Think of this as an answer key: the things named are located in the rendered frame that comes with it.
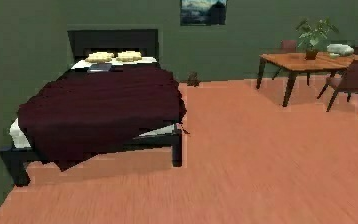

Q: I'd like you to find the dark maroon blanket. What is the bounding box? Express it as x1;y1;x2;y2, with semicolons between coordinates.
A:
17;64;187;172

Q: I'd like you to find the black framed bed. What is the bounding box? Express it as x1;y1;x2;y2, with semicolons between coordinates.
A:
0;28;184;188

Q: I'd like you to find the pale grey-green cloth lump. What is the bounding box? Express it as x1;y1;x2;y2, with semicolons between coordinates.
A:
326;43;355;57

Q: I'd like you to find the small dark brown floor object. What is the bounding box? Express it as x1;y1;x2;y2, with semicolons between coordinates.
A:
186;71;201;88

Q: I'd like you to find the pale yellow pillow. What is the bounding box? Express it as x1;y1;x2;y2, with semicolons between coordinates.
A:
115;50;143;63
84;51;115;64

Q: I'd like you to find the framed landscape picture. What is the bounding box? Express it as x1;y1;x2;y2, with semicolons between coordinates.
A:
180;0;228;27

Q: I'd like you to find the green house plant in pot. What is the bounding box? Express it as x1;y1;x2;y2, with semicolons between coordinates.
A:
295;17;340;61

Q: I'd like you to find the wooden table with black legs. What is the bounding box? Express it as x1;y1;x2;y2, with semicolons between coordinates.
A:
255;52;358;108

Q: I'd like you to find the dark brown chair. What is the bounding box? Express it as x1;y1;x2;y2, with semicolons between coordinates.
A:
316;59;358;117
271;39;311;86

